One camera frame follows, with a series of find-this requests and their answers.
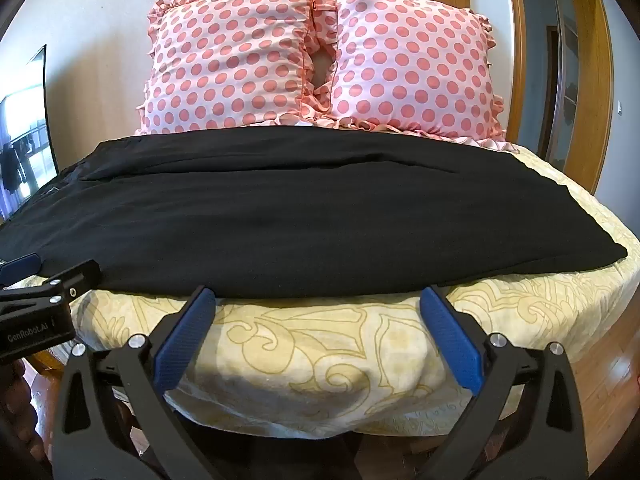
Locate pink polka dot pillow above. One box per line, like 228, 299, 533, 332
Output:
312, 0, 507, 142
136, 0, 337, 135

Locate television screen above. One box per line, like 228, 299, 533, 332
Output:
0, 45, 62, 222

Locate wooden door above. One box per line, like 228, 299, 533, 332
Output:
547, 0, 617, 196

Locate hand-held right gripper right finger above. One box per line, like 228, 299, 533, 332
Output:
419, 285, 589, 480

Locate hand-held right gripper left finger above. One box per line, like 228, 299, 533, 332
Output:
52, 285, 217, 480

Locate bed with yellow patterned sheet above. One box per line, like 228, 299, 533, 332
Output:
65, 140, 640, 442

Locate person's left hand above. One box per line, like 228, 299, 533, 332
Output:
0, 359, 48, 463

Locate wooden door frame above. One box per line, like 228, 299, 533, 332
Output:
417, 0, 531, 143

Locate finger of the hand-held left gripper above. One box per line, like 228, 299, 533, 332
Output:
0, 253, 42, 281
0, 259, 102, 306

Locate black pants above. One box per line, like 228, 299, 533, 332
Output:
0, 125, 629, 299

